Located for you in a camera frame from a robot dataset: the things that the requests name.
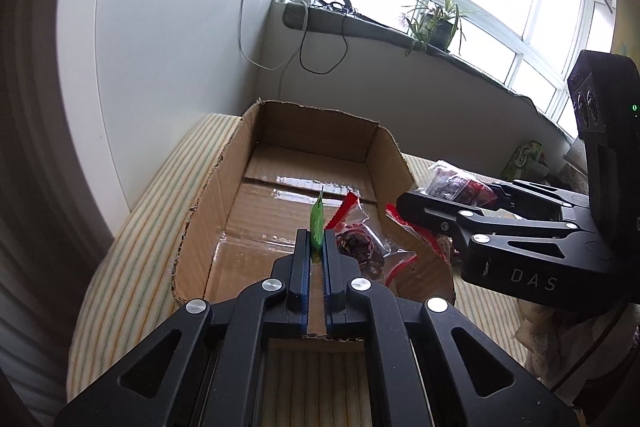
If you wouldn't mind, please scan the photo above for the green snack packet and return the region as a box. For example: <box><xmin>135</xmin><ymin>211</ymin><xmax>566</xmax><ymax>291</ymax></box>
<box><xmin>309</xmin><ymin>189</ymin><xmax>326</xmax><ymax>263</ymax></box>

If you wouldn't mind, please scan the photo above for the cardboard box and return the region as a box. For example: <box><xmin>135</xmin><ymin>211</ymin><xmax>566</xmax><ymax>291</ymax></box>
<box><xmin>170</xmin><ymin>99</ymin><xmax>457</xmax><ymax>343</ymax></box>

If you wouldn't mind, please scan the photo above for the white cable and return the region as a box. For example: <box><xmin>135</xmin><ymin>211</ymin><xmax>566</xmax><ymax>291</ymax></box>
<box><xmin>238</xmin><ymin>0</ymin><xmax>311</xmax><ymax>108</ymax></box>

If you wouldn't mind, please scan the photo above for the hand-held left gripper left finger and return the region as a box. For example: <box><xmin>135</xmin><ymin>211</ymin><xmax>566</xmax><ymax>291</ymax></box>
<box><xmin>52</xmin><ymin>229</ymin><xmax>311</xmax><ymax>427</ymax></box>

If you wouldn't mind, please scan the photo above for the clear red-edged snack packet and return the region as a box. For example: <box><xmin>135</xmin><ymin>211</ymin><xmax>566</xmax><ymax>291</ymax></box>
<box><xmin>325</xmin><ymin>193</ymin><xmax>418</xmax><ymax>290</ymax></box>
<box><xmin>385</xmin><ymin>203</ymin><xmax>453</xmax><ymax>263</ymax></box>

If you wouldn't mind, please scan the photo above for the potted spider plant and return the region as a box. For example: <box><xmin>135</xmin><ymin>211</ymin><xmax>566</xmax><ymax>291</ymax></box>
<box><xmin>400</xmin><ymin>0</ymin><xmax>483</xmax><ymax>58</ymax></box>

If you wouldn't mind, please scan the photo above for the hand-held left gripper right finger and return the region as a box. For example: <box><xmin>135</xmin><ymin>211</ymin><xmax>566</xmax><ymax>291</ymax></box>
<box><xmin>322</xmin><ymin>229</ymin><xmax>583</xmax><ymax>427</ymax></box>

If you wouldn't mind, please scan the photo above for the striped mattress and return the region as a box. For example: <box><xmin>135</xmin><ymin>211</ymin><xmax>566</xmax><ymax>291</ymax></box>
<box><xmin>67</xmin><ymin>114</ymin><xmax>591</xmax><ymax>427</ymax></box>

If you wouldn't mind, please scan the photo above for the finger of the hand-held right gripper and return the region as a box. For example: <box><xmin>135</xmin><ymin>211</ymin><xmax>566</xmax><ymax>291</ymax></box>
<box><xmin>397</xmin><ymin>191</ymin><xmax>596</xmax><ymax>260</ymax></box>
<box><xmin>500</xmin><ymin>179</ymin><xmax>592</xmax><ymax>224</ymax></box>

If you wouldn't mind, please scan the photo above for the dark red snack packet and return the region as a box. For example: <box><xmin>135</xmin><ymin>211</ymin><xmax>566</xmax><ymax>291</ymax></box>
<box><xmin>431</xmin><ymin>160</ymin><xmax>501</xmax><ymax>208</ymax></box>

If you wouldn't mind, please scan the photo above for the beige lace cloth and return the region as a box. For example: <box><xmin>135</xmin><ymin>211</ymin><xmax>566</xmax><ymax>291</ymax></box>
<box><xmin>515</xmin><ymin>299</ymin><xmax>626</xmax><ymax>388</ymax></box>

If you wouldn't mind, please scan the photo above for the green printed box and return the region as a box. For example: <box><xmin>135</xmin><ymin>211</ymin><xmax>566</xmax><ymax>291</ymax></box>
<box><xmin>501</xmin><ymin>140</ymin><xmax>549</xmax><ymax>180</ymax></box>

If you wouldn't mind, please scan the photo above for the white lace cloth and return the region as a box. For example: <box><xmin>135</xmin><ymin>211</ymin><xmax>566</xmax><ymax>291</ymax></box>
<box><xmin>564</xmin><ymin>138</ymin><xmax>592</xmax><ymax>196</ymax></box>

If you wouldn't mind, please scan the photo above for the dark stone windowsill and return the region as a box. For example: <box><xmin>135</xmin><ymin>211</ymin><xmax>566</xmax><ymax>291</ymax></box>
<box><xmin>282</xmin><ymin>2</ymin><xmax>576</xmax><ymax>142</ymax></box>

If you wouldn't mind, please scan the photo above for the black cable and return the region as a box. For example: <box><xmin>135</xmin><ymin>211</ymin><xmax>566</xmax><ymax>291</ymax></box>
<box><xmin>299</xmin><ymin>14</ymin><xmax>349</xmax><ymax>75</ymax></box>

